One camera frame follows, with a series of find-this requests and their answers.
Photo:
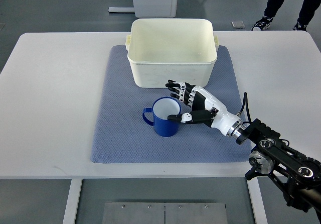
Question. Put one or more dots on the cream plastic storage box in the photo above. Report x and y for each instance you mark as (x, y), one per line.
(183, 50)

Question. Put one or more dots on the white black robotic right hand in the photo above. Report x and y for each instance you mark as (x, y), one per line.
(205, 108)

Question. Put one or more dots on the grey metal floor plate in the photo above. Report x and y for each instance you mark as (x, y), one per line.
(158, 212)

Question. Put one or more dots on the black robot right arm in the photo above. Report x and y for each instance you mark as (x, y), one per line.
(294, 173)

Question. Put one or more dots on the blue enamel mug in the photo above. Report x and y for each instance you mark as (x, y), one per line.
(157, 116)

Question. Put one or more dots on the white table left leg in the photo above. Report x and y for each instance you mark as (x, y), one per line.
(72, 201)

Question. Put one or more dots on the black white sneaker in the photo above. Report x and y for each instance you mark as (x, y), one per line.
(299, 27)
(262, 24)

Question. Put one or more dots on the white cabinet pedestal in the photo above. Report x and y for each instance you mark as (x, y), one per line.
(149, 8)

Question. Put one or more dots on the white table leg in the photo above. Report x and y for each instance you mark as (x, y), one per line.
(72, 201)
(257, 202)

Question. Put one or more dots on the white table right leg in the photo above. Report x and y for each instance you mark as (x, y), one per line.
(257, 202)

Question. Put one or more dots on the small grey floor plate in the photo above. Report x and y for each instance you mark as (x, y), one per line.
(238, 24)

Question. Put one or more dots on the blue-grey textured mat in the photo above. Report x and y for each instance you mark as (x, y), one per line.
(122, 136)

